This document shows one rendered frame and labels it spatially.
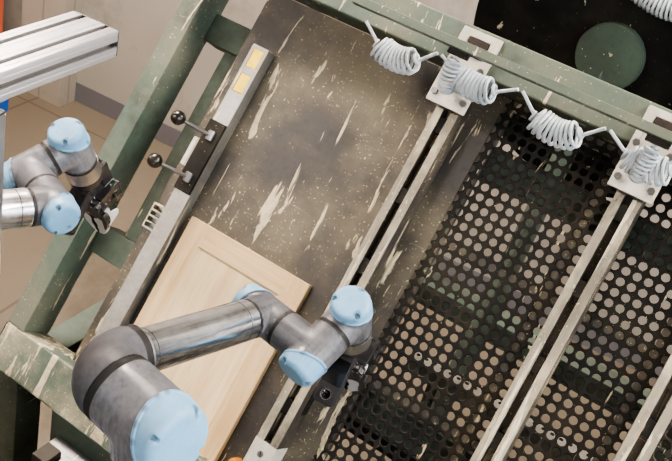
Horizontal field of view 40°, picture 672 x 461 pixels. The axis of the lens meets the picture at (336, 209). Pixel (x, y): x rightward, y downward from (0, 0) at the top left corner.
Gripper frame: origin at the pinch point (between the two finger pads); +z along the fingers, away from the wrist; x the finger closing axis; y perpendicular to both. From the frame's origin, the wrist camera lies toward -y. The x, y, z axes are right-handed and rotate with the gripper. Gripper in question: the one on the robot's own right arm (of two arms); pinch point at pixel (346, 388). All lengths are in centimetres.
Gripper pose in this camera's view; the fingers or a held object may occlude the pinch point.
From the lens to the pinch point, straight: 193.5
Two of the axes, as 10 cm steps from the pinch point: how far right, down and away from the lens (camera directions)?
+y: 5.1, -7.2, 4.7
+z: 0.2, 5.6, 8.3
